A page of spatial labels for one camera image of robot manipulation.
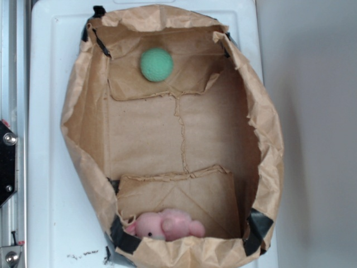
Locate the green ball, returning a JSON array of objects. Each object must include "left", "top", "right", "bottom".
[{"left": 140, "top": 47, "right": 173, "bottom": 82}]

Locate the brown paper bag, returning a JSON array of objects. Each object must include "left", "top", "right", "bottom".
[{"left": 61, "top": 4, "right": 284, "bottom": 267}]

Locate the pink plush toy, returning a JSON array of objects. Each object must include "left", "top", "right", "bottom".
[{"left": 125, "top": 209, "right": 205, "bottom": 241}]

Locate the white plastic tray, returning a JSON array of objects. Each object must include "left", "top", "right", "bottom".
[{"left": 27, "top": 0, "right": 279, "bottom": 268}]

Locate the black mounting bracket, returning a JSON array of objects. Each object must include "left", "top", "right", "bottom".
[{"left": 0, "top": 120, "right": 18, "bottom": 207}]

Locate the aluminium frame rail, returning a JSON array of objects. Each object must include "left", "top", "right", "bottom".
[{"left": 1, "top": 1, "right": 28, "bottom": 267}]

